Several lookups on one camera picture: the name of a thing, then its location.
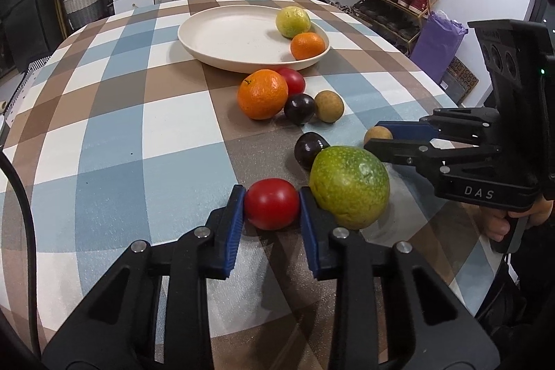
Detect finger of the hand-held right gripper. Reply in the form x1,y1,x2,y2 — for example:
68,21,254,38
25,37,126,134
376,107,499,145
363,138,501,177

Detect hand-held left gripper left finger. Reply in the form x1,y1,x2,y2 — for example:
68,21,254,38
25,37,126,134
41,184,248,370

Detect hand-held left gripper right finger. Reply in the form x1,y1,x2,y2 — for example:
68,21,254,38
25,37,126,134
298,186,501,370

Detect small brown round fruit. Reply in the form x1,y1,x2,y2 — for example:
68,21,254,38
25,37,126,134
363,126,394,146
314,90,345,123

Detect red tomato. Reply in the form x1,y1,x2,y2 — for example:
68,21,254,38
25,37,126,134
276,67,307,97
244,178,301,231

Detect large green citrus fruit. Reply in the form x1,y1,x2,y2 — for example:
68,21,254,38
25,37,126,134
309,146,391,231

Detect dark purple passion fruit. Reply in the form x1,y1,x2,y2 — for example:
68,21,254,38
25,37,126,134
284,93,316,126
294,132,331,171

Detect small orange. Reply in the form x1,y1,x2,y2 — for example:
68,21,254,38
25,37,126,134
290,32,326,61

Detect large orange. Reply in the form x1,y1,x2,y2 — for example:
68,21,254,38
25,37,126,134
237,69,289,120

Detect cream round plate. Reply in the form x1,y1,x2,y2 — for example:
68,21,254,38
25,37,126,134
177,5,331,73

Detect person's right hand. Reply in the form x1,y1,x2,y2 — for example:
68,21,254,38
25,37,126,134
476,197,555,243

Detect patterned doormat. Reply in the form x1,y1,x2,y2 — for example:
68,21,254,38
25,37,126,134
440,57,480,100

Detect purple bag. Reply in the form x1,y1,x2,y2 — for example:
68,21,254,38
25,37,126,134
410,11,469,82

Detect checked tablecloth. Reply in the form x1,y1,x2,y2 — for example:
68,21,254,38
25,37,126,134
0,0,521,370

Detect yellow-green citrus fruit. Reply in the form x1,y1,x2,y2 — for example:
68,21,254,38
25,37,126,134
276,6,311,39

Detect person's dark clothing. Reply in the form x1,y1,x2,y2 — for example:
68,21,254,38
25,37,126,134
475,251,549,349

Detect striped rug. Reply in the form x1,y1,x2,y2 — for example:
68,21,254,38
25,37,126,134
26,55,53,72

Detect woven laundry basket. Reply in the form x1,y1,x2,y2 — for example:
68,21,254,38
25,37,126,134
63,0,104,30

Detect black refrigerator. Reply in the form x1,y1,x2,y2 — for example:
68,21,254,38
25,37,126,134
0,0,66,69

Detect black cable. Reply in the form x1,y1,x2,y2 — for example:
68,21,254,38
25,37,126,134
0,149,44,358

